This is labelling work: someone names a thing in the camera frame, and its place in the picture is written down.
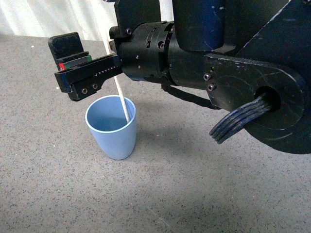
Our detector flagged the blue plastic cup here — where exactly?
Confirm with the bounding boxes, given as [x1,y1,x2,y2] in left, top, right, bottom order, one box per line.
[85,95,137,160]

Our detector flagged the white chopstick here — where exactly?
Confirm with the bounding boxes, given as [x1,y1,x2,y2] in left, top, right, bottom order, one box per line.
[101,0,131,124]

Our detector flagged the grey curtain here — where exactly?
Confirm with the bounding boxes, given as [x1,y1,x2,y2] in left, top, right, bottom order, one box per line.
[0,0,175,42]

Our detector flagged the black cable bundle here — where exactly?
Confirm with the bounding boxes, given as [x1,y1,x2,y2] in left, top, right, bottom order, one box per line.
[209,94,275,145]

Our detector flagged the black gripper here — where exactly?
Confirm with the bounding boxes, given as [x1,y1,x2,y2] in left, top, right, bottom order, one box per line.
[48,0,175,101]

